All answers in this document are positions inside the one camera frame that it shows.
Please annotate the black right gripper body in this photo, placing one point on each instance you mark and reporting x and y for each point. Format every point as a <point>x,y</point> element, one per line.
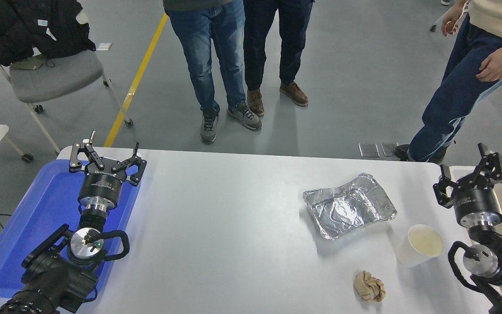
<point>477,203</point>

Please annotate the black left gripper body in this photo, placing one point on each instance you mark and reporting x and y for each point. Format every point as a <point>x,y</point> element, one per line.
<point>100,187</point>

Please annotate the white paper cup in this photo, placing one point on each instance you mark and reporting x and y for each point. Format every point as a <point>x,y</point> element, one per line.
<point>408,255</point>

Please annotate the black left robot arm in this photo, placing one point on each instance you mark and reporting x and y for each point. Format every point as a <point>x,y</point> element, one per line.
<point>55,279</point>

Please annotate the person's left hand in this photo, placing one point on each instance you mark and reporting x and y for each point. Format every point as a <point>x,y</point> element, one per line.
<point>497,64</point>

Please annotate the person's right hand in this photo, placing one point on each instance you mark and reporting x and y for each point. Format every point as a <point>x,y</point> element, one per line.
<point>451,19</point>

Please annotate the blue plastic tray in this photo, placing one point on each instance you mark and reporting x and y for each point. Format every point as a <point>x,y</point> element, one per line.
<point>37,209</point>

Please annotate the clear floor plate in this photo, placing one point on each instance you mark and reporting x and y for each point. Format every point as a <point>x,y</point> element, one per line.
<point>388,148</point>
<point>368,150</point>

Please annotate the crumpled silver foil tray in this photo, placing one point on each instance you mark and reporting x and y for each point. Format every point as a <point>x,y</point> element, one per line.
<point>347,209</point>

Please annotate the olive pouch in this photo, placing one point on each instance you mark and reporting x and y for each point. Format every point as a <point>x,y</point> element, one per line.
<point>28,64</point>

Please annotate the white paper sheet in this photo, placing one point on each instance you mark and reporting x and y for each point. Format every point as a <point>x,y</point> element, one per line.
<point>103,46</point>

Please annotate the crumpled tan paper ball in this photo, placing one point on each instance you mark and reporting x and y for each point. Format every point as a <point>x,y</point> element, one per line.
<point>369,287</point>

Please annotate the black padded jacket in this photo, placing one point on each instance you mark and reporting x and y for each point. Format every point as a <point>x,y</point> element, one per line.
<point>24,26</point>

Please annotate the white frame leg with caster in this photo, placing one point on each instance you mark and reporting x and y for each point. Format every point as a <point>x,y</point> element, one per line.
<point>26,157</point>

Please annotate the grey seat white frame chair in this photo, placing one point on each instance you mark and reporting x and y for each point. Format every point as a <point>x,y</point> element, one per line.
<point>55,78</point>

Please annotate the white frame wheeled chair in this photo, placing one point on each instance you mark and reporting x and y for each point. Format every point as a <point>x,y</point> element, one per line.
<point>433,27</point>

